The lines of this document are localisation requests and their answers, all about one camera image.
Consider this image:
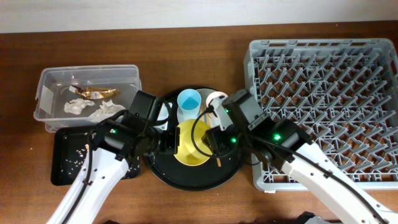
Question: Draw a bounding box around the white tissue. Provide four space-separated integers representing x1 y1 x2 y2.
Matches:
87 100 126 123
64 98 95 115

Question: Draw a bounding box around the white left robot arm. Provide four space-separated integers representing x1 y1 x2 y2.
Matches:
47 120 180 223

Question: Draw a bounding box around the grey round plate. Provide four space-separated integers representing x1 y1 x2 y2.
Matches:
162 86 220 128

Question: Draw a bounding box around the black rectangular tray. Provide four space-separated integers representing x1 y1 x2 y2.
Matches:
50 121 141 187

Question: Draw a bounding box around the yellow bowl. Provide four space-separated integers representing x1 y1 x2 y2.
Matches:
174 119 212 167

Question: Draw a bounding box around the grey dishwasher rack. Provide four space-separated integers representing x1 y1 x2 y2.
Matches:
243 39 397 190

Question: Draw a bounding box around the pink plastic cup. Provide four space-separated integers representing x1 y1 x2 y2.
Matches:
206 91 228 120

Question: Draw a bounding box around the clear plastic waste bin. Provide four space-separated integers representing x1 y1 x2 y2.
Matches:
34 65 142 133

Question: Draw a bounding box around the round black serving tray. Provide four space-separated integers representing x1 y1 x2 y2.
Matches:
140 86 250 192

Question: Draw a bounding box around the food scraps and rice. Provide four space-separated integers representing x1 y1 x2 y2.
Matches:
59 129 88 179

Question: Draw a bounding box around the blue plastic cup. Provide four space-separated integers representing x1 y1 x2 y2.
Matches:
177 89 201 119

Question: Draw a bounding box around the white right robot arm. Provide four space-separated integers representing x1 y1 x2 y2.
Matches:
201 118 397 223

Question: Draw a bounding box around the gold foil wrapper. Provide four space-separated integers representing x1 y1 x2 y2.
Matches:
69 85 120 100

